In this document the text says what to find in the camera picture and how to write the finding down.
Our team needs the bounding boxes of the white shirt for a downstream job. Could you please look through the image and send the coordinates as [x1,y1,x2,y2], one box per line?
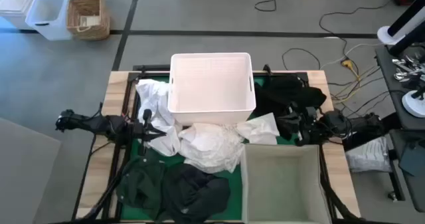
[135,78,183,158]

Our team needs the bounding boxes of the clear plastic bag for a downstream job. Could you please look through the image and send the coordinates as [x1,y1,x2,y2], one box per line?
[344,136,393,173]

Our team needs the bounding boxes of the silver metal utensils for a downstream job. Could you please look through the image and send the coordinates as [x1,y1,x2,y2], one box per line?
[391,55,425,84]

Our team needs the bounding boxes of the black garment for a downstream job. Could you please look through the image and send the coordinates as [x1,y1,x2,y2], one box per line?
[158,163,232,224]
[253,73,328,142]

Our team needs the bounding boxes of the grey fabric bin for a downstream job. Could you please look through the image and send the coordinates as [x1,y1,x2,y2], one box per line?
[239,143,333,224]

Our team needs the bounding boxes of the white plastic bin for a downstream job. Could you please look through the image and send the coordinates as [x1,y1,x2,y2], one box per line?
[0,0,38,31]

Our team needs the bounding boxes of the yellow floor cable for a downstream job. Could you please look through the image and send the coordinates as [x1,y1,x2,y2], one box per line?
[331,66,383,105]

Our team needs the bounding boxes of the clear plastic bin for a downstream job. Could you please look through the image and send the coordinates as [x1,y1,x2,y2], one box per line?
[25,0,73,42]

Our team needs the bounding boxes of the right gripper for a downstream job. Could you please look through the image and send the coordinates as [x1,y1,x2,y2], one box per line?
[278,106,325,148]

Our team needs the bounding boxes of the black side table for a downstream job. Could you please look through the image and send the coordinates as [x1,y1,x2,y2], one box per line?
[388,129,425,212]
[374,43,425,132]

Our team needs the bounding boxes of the wicker basket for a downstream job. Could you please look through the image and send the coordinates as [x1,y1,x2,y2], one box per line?
[66,0,112,42]

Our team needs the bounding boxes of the white perforated plastic basket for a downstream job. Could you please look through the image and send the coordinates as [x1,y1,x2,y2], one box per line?
[167,52,258,126]

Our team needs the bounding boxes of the white paper card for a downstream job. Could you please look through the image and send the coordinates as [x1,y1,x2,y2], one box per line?
[79,15,101,28]

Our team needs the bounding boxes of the grey board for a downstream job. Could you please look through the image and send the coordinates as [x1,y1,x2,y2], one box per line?
[0,117,62,224]

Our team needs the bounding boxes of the white stand with pole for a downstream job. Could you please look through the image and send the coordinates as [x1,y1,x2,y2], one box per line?
[377,0,425,57]
[401,84,425,119]

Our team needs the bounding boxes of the black rig frame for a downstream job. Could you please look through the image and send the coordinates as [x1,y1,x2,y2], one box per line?
[71,63,363,224]

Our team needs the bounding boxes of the white floor cable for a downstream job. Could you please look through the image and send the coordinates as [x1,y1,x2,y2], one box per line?
[320,42,383,70]

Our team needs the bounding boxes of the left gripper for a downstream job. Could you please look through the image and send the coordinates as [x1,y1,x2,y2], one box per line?
[127,108,167,157]

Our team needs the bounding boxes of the dark green garment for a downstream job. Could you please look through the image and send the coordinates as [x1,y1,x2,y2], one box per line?
[115,154,167,221]

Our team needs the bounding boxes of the dark grey folder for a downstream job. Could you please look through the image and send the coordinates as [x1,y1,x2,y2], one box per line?
[398,140,425,177]

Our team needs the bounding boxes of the small white cloth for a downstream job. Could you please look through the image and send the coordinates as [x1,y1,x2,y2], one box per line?
[236,112,281,146]

